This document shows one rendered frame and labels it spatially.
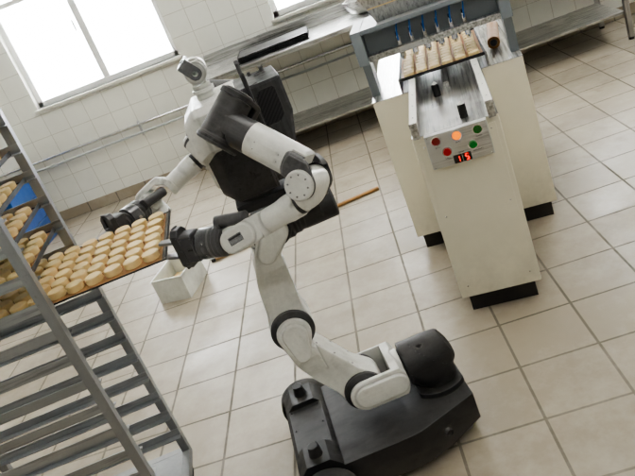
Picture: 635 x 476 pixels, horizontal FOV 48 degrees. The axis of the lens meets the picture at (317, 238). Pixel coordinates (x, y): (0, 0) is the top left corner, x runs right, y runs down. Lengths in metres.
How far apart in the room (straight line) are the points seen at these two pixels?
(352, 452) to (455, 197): 1.10
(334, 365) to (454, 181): 0.92
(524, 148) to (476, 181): 0.76
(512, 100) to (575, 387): 1.45
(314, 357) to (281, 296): 0.23
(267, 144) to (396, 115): 1.78
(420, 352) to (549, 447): 0.50
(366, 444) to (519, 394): 0.61
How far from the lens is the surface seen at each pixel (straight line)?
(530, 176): 3.64
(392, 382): 2.40
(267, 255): 2.12
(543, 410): 2.60
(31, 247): 2.28
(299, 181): 1.71
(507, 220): 2.94
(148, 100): 6.70
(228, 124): 1.81
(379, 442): 2.41
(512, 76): 3.46
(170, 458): 2.84
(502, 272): 3.05
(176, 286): 4.32
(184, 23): 6.52
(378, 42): 3.48
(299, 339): 2.25
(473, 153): 2.78
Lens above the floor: 1.71
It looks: 23 degrees down
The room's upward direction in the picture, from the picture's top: 22 degrees counter-clockwise
